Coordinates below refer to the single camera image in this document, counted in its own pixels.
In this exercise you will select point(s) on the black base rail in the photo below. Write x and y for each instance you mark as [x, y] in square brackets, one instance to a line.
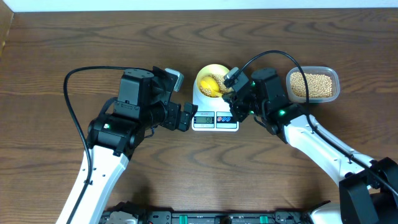
[127, 212]

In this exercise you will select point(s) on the clear plastic container of soybeans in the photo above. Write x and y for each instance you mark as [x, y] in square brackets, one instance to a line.
[323, 84]

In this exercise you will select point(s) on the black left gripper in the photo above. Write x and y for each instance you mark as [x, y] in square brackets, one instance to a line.
[184, 117]

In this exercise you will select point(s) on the cardboard panel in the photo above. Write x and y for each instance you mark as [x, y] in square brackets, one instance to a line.
[6, 18]

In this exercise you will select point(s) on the pale yellow bowl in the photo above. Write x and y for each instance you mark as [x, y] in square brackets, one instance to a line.
[215, 71]

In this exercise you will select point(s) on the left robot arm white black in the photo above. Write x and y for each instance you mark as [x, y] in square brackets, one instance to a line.
[143, 103]

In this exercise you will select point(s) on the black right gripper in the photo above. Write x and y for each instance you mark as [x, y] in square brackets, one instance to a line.
[234, 105]

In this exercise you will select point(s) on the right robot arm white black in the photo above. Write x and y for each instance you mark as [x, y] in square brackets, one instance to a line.
[367, 187]

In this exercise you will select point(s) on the yellow measuring scoop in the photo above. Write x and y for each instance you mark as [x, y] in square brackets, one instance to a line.
[209, 87]

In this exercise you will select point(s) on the white digital kitchen scale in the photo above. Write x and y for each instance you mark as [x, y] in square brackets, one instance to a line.
[213, 113]

